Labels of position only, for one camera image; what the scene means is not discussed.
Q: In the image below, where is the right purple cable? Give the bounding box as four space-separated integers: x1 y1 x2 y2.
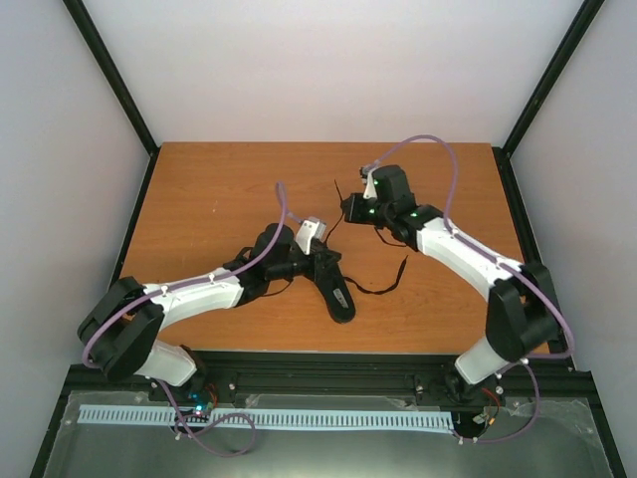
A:
367 133 576 445

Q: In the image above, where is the black aluminium frame base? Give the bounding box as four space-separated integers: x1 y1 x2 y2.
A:
29 143 628 478

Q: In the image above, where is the left controller board with leds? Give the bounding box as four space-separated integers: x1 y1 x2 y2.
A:
174 383 219 423

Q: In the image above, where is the light blue cable duct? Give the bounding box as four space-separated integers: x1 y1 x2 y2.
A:
77 404 454 433

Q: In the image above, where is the right wiring connector bundle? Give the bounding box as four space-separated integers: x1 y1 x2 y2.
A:
472 387 502 430

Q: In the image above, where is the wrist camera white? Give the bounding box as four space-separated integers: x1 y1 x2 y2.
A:
295 216 326 255
360 162 379 199

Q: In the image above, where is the black canvas shoe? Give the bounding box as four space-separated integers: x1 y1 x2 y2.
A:
306 260 356 324

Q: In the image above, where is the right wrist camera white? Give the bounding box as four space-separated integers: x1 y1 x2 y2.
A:
360 162 379 199

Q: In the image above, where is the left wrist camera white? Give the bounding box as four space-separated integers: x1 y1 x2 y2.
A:
295 216 326 255

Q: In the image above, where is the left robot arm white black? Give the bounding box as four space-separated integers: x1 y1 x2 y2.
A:
78 218 355 401

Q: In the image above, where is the left black frame post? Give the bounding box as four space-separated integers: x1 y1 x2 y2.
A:
62 0 161 156

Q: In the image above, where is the black frame post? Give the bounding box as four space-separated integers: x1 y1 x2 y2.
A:
62 0 161 156
500 0 606 156

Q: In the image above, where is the black shoelace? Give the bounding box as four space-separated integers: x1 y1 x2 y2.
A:
325 179 410 296

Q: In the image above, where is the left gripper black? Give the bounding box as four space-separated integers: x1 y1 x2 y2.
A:
268 244 341 283

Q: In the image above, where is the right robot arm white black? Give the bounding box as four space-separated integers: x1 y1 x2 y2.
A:
341 165 574 403

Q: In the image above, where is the right black frame post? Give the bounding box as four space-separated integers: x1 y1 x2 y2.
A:
500 0 606 156

